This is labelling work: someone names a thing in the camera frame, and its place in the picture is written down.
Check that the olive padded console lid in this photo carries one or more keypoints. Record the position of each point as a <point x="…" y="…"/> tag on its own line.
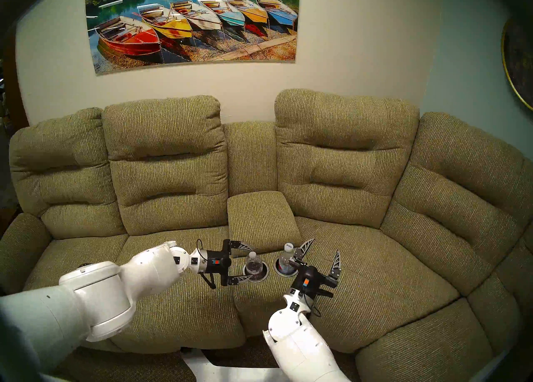
<point x="260" y="223"/>

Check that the clear blue-labelled plastic bottle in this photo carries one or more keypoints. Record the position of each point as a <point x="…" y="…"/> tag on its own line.
<point x="286" y="260"/>

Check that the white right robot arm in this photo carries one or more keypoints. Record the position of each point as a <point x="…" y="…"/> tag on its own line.
<point x="300" y="343"/>

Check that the olive green fabric sofa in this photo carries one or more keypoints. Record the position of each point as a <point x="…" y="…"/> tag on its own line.
<point x="166" y="177"/>

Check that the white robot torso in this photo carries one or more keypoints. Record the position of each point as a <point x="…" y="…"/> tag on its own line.
<point x="216" y="370"/>

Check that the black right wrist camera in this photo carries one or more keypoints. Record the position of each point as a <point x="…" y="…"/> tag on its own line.
<point x="306" y="284"/>

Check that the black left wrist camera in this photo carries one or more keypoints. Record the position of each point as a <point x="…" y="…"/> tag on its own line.
<point x="214" y="263"/>

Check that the gold-rimmed gear wall clock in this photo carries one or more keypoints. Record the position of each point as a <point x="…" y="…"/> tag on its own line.
<point x="520" y="60"/>

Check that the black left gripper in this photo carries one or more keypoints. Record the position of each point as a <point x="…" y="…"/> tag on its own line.
<point x="224" y="266"/>

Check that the colourful boats wall painting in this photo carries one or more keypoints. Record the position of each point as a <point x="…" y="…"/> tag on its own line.
<point x="187" y="18"/>

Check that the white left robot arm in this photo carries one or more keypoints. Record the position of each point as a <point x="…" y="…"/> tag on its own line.
<point x="104" y="293"/>

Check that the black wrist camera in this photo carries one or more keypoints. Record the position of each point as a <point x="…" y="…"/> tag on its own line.
<point x="214" y="263"/>
<point x="306" y="284"/>

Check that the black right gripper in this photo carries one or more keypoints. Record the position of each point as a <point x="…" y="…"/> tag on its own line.
<point x="321" y="282"/>

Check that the dark brown door frame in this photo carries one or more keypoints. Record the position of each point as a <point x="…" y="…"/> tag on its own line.
<point x="18" y="93"/>

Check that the clear red-banded water bottle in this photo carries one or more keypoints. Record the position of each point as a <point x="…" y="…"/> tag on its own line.
<point x="254" y="265"/>

